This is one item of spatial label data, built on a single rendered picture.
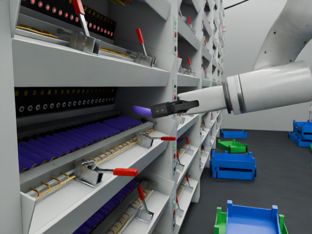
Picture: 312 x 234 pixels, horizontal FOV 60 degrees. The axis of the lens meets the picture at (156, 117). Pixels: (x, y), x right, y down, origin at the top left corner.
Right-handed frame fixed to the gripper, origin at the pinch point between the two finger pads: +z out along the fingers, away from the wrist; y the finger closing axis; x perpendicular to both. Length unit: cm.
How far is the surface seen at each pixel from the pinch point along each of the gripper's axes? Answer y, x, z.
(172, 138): -0.3, 7.2, -1.3
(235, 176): -137, 62, -4
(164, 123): -18.6, 4.7, 5.5
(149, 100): -18.8, -3.0, 8.7
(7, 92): 42.5, -5.3, 0.6
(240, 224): -54, 56, -8
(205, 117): -159, 17, 12
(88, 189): 28.1, 8.5, 4.9
